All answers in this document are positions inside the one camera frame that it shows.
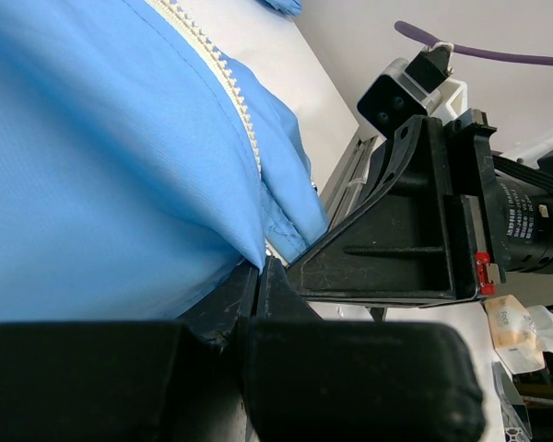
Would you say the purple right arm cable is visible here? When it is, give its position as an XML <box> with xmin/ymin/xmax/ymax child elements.
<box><xmin>394</xmin><ymin>20</ymin><xmax>553</xmax><ymax>69</ymax></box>

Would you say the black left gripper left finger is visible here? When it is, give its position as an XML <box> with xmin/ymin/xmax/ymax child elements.
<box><xmin>0</xmin><ymin>264</ymin><xmax>258</xmax><ymax>441</ymax></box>

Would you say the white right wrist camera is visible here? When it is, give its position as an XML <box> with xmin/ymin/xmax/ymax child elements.
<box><xmin>357</xmin><ymin>41</ymin><xmax>468</xmax><ymax>139</ymax></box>

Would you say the tissue pack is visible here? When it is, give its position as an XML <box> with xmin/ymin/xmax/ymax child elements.
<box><xmin>483</xmin><ymin>295</ymin><xmax>545</xmax><ymax>375</ymax></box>

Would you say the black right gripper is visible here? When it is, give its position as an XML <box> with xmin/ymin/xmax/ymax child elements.
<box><xmin>287</xmin><ymin>109</ymin><xmax>507</xmax><ymax>307</ymax></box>

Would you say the aluminium rail frame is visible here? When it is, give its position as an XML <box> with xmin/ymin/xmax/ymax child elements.
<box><xmin>320</xmin><ymin>135</ymin><xmax>382</xmax><ymax>230</ymax></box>

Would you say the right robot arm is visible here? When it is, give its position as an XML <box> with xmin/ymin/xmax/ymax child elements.
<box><xmin>288</xmin><ymin>110</ymin><xmax>553</xmax><ymax>307</ymax></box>

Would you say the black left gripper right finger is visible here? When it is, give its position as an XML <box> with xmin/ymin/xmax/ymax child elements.
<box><xmin>246</xmin><ymin>259</ymin><xmax>486</xmax><ymax>441</ymax></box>

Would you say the light blue zip jacket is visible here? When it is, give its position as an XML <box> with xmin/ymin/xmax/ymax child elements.
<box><xmin>0</xmin><ymin>1</ymin><xmax>328</xmax><ymax>322</ymax></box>

